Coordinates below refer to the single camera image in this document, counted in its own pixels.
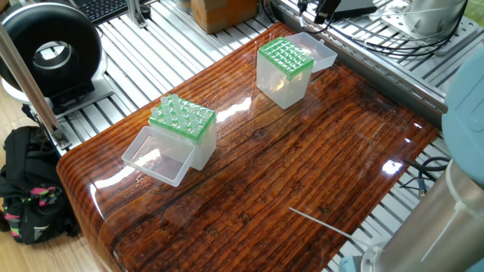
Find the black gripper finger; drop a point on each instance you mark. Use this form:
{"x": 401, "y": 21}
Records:
{"x": 305, "y": 9}
{"x": 321, "y": 7}

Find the translucent tip box green rack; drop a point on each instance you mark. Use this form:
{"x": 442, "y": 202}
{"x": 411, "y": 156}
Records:
{"x": 283, "y": 83}
{"x": 198, "y": 147}

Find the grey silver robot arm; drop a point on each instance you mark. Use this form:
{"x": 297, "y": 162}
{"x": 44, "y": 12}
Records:
{"x": 465, "y": 113}

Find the black power adapter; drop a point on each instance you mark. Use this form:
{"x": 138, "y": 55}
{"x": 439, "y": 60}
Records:
{"x": 355, "y": 7}

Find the clear hinged box lid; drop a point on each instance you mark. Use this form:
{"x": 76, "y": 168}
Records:
{"x": 159, "y": 159}
{"x": 321, "y": 53}

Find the brown cardboard box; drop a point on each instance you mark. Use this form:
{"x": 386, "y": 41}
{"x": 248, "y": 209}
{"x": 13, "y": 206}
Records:
{"x": 223, "y": 11}

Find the glossy wooden board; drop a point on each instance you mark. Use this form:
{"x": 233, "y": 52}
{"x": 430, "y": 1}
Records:
{"x": 265, "y": 189}

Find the black keyboard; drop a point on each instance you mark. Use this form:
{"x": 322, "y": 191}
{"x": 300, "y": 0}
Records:
{"x": 102, "y": 7}

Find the black round fan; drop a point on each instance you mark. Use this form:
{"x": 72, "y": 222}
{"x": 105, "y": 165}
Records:
{"x": 79, "y": 45}

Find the black backpack pink trim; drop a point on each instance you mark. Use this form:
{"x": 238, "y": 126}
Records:
{"x": 30, "y": 181}

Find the slim aluminium post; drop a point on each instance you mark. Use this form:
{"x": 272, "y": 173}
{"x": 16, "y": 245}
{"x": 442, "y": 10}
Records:
{"x": 26, "y": 83}

